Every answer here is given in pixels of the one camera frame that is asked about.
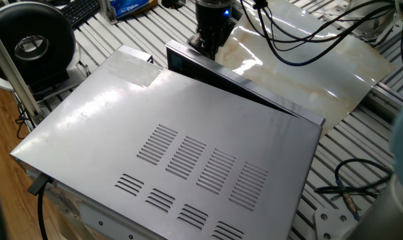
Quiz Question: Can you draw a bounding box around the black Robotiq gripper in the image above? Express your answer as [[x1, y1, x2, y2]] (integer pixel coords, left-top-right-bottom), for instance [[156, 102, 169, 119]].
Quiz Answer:
[[187, 0, 238, 61]]

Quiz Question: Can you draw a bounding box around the microwave door with handle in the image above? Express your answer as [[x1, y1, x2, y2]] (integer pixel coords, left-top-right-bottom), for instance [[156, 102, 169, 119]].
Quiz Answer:
[[165, 39, 326, 127]]

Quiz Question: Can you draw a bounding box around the silver microwave oven body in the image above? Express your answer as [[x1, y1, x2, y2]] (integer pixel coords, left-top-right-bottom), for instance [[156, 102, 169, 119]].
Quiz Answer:
[[9, 45, 324, 240]]

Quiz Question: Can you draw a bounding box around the blue tissue pack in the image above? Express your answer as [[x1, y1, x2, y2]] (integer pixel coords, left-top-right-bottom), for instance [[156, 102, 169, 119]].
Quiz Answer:
[[108, 0, 159, 19]]

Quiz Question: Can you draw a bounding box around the marble pattern sheet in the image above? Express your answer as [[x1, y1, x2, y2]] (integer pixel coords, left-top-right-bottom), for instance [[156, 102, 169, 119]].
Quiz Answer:
[[214, 0, 398, 137]]

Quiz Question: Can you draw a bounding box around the black computer keyboard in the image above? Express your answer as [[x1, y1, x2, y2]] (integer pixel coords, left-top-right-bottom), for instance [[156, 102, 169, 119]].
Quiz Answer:
[[59, 0, 101, 29]]

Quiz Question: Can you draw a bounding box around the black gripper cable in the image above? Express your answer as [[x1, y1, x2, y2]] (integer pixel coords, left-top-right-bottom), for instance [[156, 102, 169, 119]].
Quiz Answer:
[[240, 0, 399, 67]]

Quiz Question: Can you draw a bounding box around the short aluminium profile post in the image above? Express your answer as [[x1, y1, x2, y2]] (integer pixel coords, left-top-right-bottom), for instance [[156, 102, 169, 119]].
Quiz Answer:
[[99, 0, 118, 25]]

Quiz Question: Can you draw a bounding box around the tall aluminium profile post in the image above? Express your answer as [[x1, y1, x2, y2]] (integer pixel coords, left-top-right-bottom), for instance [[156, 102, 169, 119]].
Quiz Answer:
[[0, 19, 44, 126]]

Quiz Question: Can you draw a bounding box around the black round ring device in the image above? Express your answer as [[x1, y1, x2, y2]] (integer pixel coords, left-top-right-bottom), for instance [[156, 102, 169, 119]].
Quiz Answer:
[[0, 1, 89, 101]]

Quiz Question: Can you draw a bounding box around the thin black floor cable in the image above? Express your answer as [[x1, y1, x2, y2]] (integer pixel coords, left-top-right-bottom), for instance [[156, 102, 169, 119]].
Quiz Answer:
[[13, 96, 34, 140]]

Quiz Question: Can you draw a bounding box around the black cable with metal connector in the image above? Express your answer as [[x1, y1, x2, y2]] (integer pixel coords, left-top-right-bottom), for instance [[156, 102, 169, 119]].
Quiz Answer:
[[314, 158, 394, 223]]

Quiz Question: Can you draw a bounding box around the white bracket plate with holes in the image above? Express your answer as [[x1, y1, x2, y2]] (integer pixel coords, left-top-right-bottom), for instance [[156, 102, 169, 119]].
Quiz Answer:
[[313, 207, 354, 240]]

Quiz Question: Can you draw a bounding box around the black microwave power cable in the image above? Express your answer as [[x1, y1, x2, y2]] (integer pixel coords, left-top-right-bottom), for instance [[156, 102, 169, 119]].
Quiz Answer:
[[27, 173, 54, 240]]

